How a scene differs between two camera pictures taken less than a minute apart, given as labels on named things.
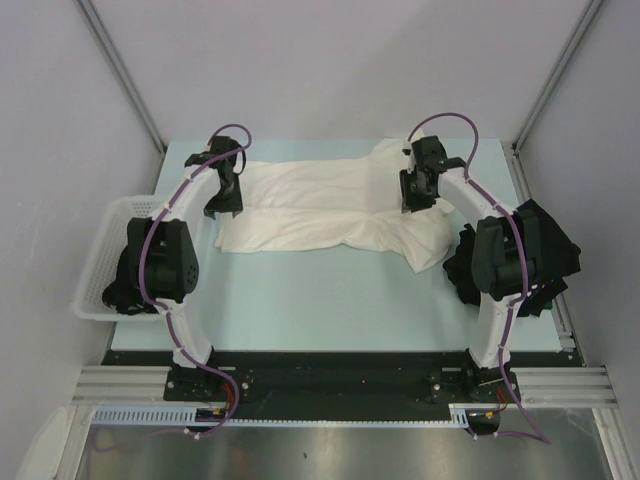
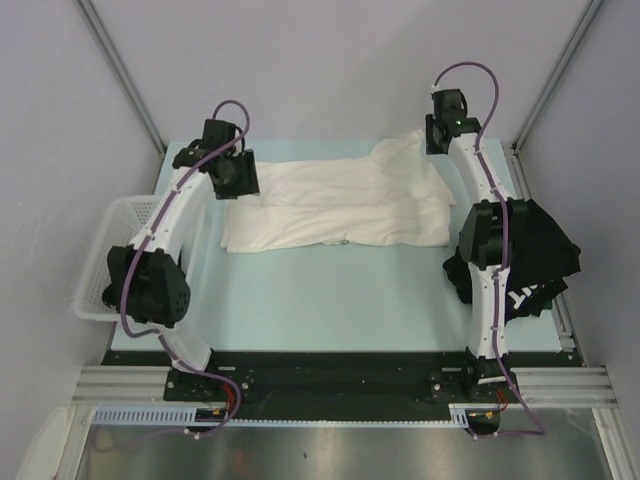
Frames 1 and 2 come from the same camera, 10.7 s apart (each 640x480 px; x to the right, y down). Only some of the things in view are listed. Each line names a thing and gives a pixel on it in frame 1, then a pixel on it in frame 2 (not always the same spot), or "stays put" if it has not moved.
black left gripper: (234, 204) to (249, 184)
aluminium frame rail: (543, 387) stays put
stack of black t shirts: (559, 258) stays put
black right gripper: (409, 201) to (432, 146)
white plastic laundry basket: (100, 272) stays put
